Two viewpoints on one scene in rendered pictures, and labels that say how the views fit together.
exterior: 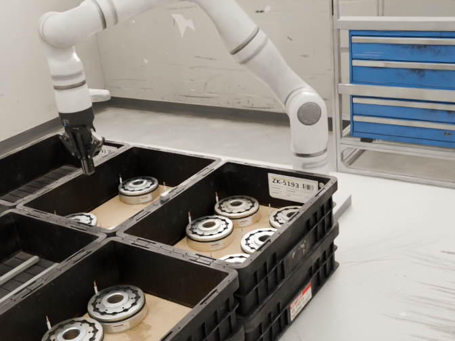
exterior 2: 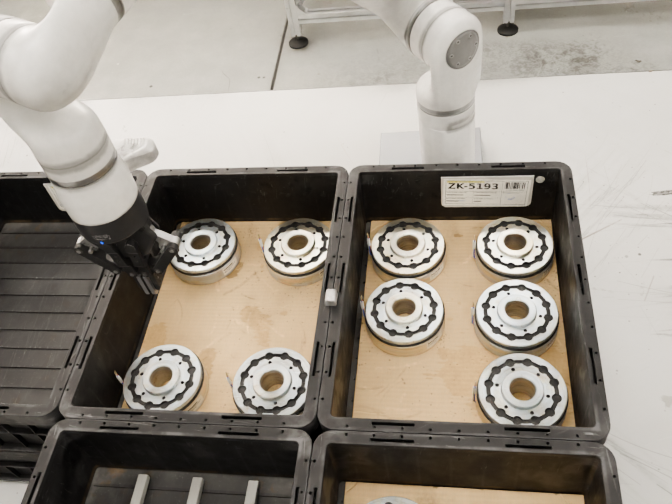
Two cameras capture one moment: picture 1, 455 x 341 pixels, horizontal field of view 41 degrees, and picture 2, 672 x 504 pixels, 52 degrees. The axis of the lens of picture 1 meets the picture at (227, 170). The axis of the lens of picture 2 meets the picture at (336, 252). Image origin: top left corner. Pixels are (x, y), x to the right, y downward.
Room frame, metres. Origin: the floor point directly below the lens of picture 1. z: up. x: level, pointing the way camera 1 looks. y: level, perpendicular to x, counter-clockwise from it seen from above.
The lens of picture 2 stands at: (0.69, 0.30, 1.60)
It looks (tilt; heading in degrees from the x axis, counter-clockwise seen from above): 50 degrees down; 339
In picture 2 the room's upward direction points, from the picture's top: 11 degrees counter-clockwise
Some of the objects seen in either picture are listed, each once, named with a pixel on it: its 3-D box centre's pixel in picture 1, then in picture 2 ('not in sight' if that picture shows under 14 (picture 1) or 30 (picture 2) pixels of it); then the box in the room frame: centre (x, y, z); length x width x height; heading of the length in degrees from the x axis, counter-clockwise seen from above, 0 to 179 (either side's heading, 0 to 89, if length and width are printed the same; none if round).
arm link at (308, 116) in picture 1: (307, 123); (444, 58); (1.42, -0.21, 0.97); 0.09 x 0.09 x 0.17; 2
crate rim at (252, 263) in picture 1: (233, 209); (458, 284); (1.10, 0.00, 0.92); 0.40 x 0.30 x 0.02; 144
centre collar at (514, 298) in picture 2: (265, 239); (516, 310); (1.06, -0.06, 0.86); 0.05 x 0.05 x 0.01
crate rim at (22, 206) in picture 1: (124, 186); (220, 282); (1.28, 0.24, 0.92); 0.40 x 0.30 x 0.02; 144
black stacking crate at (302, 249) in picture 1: (235, 231); (457, 308); (1.10, 0.00, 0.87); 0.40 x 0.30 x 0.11; 144
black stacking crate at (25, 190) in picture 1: (43, 185); (26, 302); (1.45, 0.48, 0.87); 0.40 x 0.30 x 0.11; 144
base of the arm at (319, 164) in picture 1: (311, 180); (447, 137); (1.42, -0.22, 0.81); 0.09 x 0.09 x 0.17; 62
